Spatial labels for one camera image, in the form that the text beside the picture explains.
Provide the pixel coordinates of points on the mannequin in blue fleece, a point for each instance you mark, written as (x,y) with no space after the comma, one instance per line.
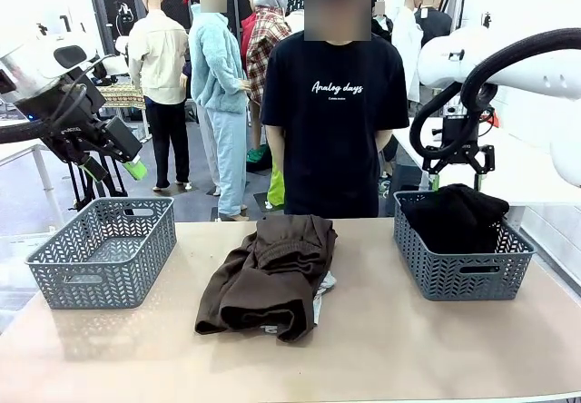
(218,67)

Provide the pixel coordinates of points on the mannequin in plaid hoodie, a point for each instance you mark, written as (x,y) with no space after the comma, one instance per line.
(268,35)

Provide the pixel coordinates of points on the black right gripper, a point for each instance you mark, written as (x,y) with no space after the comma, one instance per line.
(458,137)

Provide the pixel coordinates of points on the grey t-shirt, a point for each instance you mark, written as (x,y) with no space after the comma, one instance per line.
(324,285)

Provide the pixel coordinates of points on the black light stand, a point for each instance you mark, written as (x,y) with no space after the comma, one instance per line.
(487,19)

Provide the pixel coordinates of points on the mannequin in white shirt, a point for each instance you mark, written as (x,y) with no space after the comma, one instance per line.
(406,44)

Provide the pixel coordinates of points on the mannequin in black coat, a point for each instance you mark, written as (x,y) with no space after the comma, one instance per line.
(436,19)

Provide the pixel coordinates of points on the green cloth bundle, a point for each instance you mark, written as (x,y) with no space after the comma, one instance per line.
(258,154)

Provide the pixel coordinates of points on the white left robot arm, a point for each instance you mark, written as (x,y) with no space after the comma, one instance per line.
(41,62)

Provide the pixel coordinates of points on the dark brown trousers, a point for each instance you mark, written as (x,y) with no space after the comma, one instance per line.
(268,280)

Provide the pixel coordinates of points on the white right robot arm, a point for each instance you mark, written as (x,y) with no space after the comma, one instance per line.
(535,67)

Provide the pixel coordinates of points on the red cloth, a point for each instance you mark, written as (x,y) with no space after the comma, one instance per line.
(495,119)

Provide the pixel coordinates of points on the patterned tablecloth table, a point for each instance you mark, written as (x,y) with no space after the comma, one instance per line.
(122,96)

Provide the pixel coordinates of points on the white side table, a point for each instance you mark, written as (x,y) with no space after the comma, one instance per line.
(18,149)

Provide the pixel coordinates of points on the mannequin in black jacket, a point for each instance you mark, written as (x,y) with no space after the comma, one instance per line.
(382,26)

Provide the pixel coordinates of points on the mannequin in beige shirt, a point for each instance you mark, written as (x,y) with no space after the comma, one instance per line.
(156,58)

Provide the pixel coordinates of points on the person's right forearm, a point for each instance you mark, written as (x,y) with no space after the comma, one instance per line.
(275,149)

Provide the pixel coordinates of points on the grey plastic woven basket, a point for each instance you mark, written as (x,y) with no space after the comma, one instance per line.
(454,276)
(104,248)

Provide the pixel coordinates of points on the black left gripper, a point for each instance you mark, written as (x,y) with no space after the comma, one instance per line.
(72,112)

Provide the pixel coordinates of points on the person's left forearm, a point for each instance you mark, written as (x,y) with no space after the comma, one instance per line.
(385,140)

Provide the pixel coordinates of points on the person in black t-shirt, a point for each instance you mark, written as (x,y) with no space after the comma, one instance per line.
(336,140)

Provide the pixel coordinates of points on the large white table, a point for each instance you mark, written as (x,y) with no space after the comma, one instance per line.
(522,171)

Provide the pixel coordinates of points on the black trousers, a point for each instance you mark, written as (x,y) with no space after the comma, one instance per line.
(454,217)

